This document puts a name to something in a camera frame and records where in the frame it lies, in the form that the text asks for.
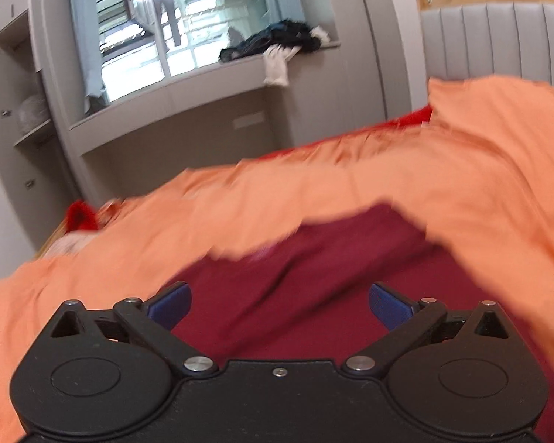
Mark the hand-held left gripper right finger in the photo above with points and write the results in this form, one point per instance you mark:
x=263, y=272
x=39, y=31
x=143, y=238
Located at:
x=390, y=305

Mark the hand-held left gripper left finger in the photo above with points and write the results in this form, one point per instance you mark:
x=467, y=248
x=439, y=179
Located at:
x=168, y=304

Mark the dark red garment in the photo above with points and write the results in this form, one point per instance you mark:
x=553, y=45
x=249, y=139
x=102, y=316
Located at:
x=314, y=281

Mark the pile of dark clothes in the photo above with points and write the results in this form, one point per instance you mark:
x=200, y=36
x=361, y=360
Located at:
x=272, y=39

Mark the red fluffy cloth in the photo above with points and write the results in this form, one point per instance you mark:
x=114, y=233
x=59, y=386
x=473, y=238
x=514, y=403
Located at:
x=81, y=217

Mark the orange bed sheet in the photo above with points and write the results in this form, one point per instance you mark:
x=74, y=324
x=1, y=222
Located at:
x=466, y=180

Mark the red blanket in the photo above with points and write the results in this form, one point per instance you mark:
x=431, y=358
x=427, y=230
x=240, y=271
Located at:
x=413, y=117

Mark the white bag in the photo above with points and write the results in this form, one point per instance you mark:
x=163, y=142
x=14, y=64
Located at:
x=33, y=111

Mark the grey shelf cabinet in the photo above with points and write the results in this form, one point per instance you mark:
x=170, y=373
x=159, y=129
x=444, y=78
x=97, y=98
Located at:
x=21, y=115

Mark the white hanging cloth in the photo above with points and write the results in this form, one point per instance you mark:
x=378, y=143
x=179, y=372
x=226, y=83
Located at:
x=277, y=67

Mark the tall grey wardrobe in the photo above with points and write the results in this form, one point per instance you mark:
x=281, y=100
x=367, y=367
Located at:
x=364, y=41

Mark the window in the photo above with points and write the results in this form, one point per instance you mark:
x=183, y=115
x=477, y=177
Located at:
x=184, y=23

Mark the light blue curtain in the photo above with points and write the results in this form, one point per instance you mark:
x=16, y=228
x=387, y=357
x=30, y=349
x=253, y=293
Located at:
x=85, y=32

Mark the grey padded headboard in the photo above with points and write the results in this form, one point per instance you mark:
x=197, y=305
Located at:
x=494, y=39

